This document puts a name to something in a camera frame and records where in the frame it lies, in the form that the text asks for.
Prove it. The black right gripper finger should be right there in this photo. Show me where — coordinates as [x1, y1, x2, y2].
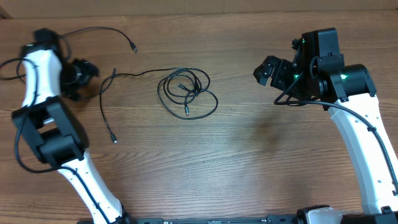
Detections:
[253, 69, 272, 86]
[260, 55, 282, 73]

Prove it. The black usb cable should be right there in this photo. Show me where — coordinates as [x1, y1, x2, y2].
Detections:
[58, 26, 138, 54]
[156, 68, 219, 121]
[98, 67, 203, 144]

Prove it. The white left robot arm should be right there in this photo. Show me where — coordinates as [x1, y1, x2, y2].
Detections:
[12, 29, 129, 223]

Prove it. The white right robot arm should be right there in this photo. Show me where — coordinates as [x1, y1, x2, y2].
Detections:
[253, 28, 397, 223]

